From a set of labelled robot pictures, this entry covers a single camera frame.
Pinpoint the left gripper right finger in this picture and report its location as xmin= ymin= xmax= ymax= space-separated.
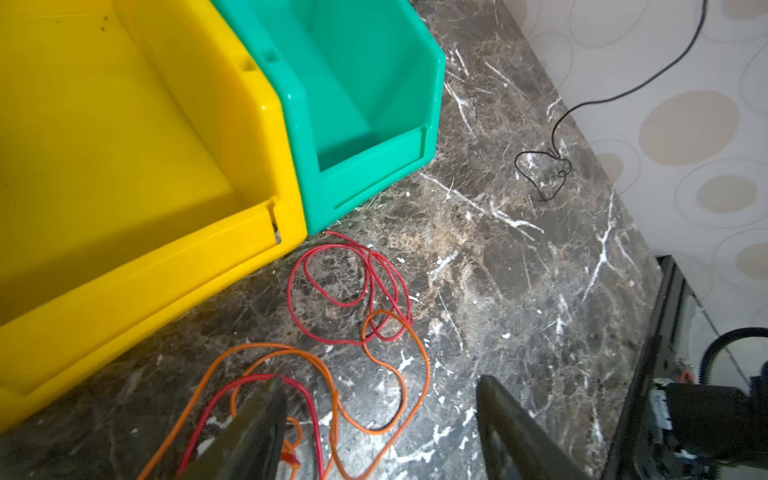
xmin=476 ymin=375 xmax=587 ymax=479

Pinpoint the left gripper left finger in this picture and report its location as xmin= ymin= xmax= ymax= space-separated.
xmin=180 ymin=380 xmax=287 ymax=479

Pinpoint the orange cable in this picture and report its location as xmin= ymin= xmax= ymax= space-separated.
xmin=136 ymin=310 xmax=432 ymax=480

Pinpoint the black cable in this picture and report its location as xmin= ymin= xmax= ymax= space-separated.
xmin=514 ymin=0 xmax=710 ymax=202

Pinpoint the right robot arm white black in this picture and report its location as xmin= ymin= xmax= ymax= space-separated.
xmin=651 ymin=327 xmax=767 ymax=479

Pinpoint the yellow plastic bin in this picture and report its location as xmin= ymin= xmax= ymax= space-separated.
xmin=1 ymin=1 xmax=307 ymax=430

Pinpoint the green plastic bin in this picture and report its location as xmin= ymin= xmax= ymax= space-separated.
xmin=216 ymin=0 xmax=446 ymax=234

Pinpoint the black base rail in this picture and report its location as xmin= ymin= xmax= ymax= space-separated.
xmin=602 ymin=255 xmax=692 ymax=479

